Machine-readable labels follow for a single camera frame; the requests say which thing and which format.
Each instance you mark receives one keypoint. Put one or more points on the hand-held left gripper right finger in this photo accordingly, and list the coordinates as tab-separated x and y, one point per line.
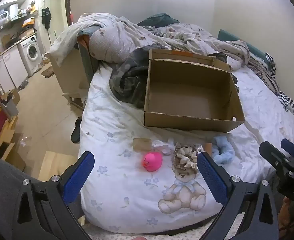
212	180

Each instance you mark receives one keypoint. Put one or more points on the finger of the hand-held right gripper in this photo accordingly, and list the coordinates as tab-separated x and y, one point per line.
290	147
270	153

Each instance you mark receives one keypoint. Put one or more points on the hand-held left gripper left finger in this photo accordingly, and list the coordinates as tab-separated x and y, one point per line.
78	177

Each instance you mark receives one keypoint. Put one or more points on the fluffy light blue scrunchie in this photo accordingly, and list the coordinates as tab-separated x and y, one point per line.
222	150

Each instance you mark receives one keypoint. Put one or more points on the white ruffled scrunchie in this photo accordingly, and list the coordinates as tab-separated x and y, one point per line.
162	146

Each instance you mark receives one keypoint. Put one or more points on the brown cardboard box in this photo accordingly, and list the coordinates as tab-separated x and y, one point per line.
187	90

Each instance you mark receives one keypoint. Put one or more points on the person's right hand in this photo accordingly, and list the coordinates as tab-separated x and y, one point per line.
284	211

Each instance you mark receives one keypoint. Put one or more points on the light wooden board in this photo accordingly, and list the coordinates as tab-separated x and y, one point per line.
54	163

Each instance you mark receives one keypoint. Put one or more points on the clear plastic wrapper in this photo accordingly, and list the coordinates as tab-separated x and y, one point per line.
200	149

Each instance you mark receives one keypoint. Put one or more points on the brown beige ruffled scrunchie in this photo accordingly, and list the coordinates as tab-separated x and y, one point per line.
184	156

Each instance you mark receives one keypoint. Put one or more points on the pink rubber toy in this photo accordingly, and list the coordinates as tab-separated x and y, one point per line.
153	161

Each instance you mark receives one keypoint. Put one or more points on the black white striped blanket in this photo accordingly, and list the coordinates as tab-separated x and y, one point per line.
274	80

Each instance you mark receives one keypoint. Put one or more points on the small beige sponge block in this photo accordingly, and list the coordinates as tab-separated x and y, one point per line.
142	145

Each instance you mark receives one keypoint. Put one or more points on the flat cardboard boxes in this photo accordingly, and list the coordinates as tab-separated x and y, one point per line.
4	145

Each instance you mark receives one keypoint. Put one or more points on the grey bin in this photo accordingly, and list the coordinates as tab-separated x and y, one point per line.
11	108

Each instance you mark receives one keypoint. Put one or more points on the teal cushion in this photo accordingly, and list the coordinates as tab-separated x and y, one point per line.
254	47

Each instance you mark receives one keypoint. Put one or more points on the grey camouflage blanket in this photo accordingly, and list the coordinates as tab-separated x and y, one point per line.
129	80

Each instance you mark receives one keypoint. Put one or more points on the white kitchen cabinets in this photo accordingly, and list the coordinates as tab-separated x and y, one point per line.
9	67

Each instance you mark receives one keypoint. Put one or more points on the white washing machine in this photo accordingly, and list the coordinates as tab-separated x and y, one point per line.
30	52

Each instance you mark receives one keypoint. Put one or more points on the white floral duvet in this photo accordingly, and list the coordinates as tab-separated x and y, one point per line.
117	37

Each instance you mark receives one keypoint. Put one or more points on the black hanging jacket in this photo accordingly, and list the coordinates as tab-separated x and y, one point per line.
47	16

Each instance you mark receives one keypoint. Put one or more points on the dark teal pillow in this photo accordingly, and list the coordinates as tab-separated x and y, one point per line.
158	20

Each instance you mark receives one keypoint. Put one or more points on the white water heater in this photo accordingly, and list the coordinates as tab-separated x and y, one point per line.
13	12

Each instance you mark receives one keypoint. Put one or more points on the beige wooden bed frame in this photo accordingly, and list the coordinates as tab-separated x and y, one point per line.
69	77

